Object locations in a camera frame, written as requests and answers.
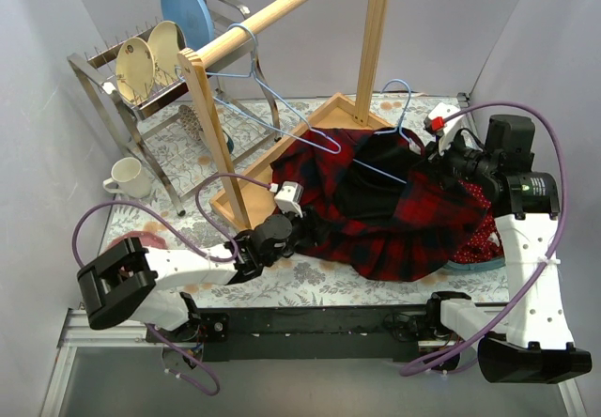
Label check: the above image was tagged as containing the light blue wire hanger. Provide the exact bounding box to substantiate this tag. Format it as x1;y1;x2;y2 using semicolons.
353;78;412;184

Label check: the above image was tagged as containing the red plaid skirt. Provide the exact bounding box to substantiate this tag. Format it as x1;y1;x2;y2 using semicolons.
270;129;485;282

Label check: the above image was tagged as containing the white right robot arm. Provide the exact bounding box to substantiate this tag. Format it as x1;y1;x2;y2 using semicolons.
400;115;593;384

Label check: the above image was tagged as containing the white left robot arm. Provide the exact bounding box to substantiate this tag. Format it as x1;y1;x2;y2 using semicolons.
77;208;331;342

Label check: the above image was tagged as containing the wooden clothes rack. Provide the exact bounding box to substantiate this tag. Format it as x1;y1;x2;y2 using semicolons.
177;0;397;230

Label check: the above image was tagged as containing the red polka dot cloth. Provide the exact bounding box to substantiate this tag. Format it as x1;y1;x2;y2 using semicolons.
451;181;504;266

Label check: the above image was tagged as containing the teal plastic tray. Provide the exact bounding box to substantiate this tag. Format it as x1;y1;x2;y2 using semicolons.
444;256;505;273

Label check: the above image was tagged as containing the teal cup under rack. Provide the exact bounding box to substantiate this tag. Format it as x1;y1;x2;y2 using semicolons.
222;129;235;153

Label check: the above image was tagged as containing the floral table mat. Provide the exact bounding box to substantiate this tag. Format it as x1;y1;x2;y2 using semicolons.
99;93;508;308

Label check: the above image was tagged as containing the pink dotted plate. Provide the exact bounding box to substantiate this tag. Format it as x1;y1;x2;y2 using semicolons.
105;231;168;251

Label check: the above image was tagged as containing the patterned bowl under rack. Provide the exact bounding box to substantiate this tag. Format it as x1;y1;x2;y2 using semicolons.
177;104;204;142

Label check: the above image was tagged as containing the metal dish rack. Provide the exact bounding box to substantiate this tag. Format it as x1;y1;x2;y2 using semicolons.
67;0;280;216

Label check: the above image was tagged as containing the white mug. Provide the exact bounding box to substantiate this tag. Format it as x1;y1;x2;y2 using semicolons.
102;157;152;198

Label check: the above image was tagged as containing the cream plate front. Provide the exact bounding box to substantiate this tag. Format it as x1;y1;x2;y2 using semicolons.
116;37;155;105

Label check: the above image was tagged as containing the cream plate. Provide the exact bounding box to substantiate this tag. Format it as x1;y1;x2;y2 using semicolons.
116;37;155;105
147;21;186;86

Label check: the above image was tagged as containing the cream plate rear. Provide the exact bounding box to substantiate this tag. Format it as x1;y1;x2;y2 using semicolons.
147;21;186;86

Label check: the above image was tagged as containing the blue plate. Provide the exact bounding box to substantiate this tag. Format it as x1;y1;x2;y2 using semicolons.
161;0;215;51

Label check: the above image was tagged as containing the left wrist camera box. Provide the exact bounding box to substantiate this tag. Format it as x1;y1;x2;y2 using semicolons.
274;181;303;217

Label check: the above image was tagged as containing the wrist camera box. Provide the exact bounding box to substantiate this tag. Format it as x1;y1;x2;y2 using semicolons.
424;102;461;154
274;181;303;217

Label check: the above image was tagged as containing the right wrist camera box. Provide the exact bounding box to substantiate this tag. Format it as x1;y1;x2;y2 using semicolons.
424;102;461;154

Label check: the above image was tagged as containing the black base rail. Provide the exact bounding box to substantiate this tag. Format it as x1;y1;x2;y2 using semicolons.
159;304;457;362

